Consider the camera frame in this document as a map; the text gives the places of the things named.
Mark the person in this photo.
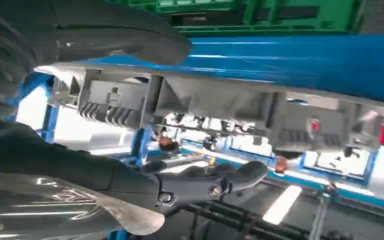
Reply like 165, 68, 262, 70
273, 150, 304, 175
152, 134, 184, 155

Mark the grey metal conveyor frame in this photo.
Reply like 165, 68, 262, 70
34, 62, 384, 154

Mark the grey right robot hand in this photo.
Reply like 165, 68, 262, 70
0, 0, 270, 216

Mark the blue metal frame leg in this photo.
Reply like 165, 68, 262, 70
129, 126, 155, 168
4, 72, 61, 144

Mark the ribbed grey right arm sleeve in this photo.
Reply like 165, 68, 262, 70
0, 5, 59, 124

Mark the green plastic crate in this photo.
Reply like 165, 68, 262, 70
107, 0, 365, 37

